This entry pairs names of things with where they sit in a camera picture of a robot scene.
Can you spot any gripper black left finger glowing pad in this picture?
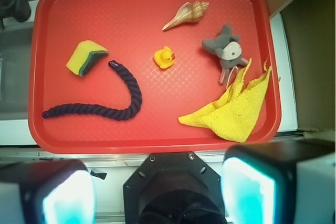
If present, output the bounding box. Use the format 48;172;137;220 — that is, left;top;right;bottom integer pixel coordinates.
1;159;96;223

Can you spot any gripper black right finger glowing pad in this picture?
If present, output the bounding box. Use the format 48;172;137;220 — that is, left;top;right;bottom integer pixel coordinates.
220;139;335;223

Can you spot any yellow microfibre cloth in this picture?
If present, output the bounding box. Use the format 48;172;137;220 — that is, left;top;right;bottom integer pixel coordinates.
178;59;272;143

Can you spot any red plastic tray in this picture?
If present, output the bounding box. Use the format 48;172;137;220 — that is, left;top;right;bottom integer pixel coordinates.
28;0;276;154

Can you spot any yellow green sponge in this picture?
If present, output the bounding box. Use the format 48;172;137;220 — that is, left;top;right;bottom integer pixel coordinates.
66;40;109;77

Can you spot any grey plush mouse toy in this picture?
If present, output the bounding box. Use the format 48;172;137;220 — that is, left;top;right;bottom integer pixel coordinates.
201;24;249;84

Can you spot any yellow rubber duck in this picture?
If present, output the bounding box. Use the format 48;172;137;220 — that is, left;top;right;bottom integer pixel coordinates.
153;46;175;69

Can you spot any black clamp knob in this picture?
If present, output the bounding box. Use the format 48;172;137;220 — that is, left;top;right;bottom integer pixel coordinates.
1;0;31;23

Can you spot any beige conch seashell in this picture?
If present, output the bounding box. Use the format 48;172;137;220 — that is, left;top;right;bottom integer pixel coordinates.
162;1;209;31

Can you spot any black octagonal mount plate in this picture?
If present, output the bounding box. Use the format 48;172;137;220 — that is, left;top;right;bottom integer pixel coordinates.
123;152;227;223

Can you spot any dark blue twisted rope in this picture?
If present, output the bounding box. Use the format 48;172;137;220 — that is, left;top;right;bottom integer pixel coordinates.
41;60;143;122

